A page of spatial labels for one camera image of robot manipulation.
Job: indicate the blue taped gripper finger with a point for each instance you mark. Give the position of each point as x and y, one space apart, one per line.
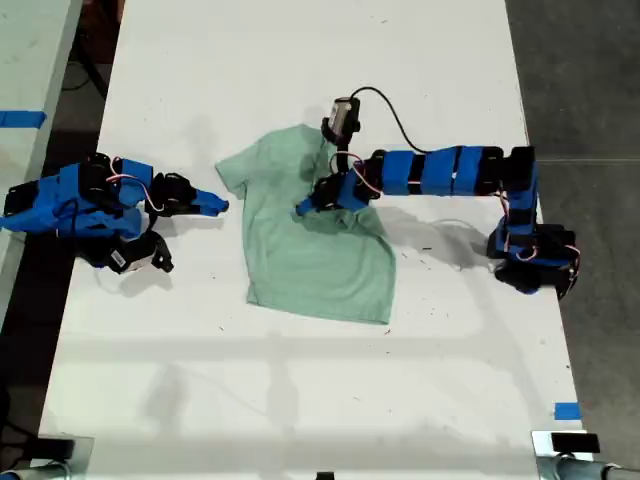
314 211
310 202
207 210
210 198

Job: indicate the pale green t-shirt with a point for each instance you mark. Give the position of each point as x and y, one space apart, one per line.
320 270

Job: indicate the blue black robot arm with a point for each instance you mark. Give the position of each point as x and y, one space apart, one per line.
450 172
75 205

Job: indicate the long blue tape strip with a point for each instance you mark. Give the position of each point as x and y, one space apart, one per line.
22 119

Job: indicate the white side table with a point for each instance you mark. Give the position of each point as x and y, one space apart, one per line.
25 60

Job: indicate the small black box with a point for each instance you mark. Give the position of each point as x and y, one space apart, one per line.
56 447
575 443

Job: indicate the grey metal table clamp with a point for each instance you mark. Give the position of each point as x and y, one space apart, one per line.
75 457
560 462

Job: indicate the small blue tape square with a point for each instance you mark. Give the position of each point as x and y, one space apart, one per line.
567 411

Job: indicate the black camera box grey face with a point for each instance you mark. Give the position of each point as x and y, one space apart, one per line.
341 117

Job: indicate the black camera box white label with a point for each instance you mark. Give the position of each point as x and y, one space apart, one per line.
132 257

